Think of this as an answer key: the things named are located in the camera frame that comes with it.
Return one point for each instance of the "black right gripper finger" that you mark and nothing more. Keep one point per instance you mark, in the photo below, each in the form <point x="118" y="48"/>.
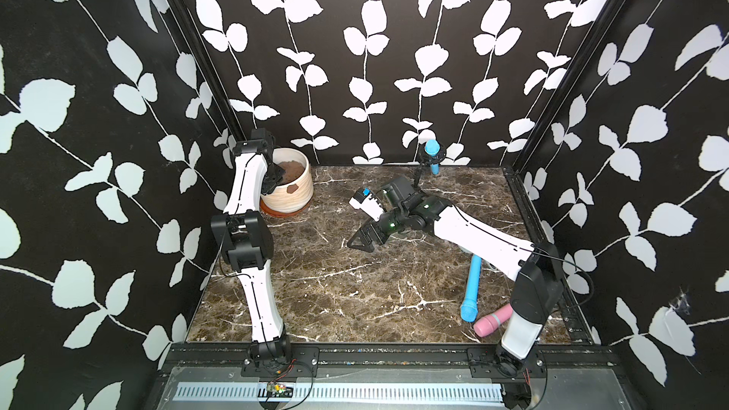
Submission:
<point x="376" y="239"/>
<point x="362" y="238"/>

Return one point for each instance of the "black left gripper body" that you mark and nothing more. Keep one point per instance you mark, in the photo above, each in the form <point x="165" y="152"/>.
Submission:
<point x="275" y="175"/>

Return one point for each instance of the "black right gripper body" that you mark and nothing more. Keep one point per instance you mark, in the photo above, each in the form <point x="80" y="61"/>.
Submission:
<point x="392" y="223"/>

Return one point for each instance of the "white wavy ceramic pot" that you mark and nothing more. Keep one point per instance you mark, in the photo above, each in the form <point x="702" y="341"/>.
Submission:
<point x="293" y="196"/>

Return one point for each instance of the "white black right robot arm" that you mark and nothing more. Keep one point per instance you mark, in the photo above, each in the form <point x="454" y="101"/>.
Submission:
<point x="537" y="288"/>

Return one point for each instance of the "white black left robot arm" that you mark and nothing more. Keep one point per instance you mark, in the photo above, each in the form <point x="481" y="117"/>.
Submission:
<point x="246" y="244"/>

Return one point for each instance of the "brown soil in pot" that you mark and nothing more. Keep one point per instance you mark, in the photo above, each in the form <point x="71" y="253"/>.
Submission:
<point x="292" y="171"/>

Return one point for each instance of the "orange plastic pot saucer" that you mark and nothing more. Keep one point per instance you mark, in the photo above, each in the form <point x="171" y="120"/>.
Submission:
<point x="264" y="208"/>

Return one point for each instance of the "black tripod microphone stand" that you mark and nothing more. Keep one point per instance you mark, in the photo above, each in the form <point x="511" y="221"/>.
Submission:
<point x="423" y="166"/>

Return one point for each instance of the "blue microphone on stand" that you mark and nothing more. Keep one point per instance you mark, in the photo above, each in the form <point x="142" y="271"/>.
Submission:
<point x="432" y="150"/>

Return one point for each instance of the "blue handheld microphone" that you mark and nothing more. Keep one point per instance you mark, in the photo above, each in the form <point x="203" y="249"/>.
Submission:
<point x="469" y="305"/>

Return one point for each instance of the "pink handheld microphone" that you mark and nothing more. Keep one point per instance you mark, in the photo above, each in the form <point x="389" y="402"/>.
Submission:
<point x="489" y="324"/>

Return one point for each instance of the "small green circuit board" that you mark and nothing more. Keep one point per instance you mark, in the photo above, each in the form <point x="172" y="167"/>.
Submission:
<point x="276" y="390"/>

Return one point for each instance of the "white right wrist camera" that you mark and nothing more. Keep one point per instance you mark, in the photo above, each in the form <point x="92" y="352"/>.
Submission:
<point x="366" y="201"/>

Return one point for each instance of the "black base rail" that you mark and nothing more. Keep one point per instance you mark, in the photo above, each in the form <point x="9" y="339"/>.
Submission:
<point x="478" y="360"/>

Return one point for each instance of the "white slotted cable duct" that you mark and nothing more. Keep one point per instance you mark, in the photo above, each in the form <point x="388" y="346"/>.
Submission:
<point x="382" y="393"/>

